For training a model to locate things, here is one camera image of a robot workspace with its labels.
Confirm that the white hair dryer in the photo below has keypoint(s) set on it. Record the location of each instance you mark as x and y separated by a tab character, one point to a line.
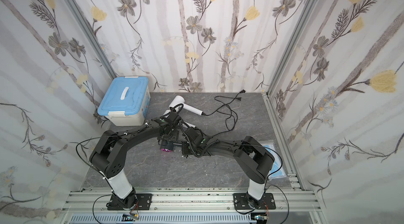
180	100
189	124

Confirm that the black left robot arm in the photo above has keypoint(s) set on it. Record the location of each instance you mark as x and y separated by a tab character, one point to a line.
109	156

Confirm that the blue face mask pack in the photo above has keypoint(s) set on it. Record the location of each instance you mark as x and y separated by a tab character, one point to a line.
277	160

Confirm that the far white hair dryer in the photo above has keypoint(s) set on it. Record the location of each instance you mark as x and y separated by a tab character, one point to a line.
180	100

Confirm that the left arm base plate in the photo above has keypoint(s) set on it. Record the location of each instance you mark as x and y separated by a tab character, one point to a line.
140	201

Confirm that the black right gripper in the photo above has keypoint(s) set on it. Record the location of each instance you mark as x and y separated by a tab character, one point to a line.
188	147

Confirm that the near white hair dryer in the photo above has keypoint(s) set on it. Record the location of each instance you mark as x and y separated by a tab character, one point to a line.
189	124

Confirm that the white vented cable duct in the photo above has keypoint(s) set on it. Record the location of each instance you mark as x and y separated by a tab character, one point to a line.
161	218

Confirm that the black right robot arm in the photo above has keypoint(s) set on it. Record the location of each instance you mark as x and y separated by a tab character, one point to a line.
256	160

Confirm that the blue lid storage box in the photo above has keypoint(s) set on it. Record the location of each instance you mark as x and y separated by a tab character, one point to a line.
126	101

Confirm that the aluminium rail frame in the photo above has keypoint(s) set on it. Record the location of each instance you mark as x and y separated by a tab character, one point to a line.
292	207

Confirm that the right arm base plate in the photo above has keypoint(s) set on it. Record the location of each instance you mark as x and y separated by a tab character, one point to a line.
243	201

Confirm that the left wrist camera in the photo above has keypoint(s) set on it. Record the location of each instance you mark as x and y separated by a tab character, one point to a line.
172	115

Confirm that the dark grey pink hair dryer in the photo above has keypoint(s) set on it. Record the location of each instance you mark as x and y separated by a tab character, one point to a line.
168	146

